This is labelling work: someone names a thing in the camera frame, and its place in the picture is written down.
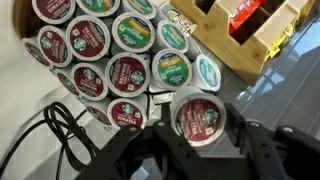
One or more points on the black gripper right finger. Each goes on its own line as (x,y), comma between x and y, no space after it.
(235,127)

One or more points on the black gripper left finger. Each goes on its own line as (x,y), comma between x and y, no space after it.
(166,114)

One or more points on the red Sumatra coffee pod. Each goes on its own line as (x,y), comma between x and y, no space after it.
(197,116)

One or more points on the bamboo tea bag organizer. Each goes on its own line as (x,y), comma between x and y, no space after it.
(246,34)

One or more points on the wire coffee pod carousel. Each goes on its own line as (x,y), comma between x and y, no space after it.
(116,63)

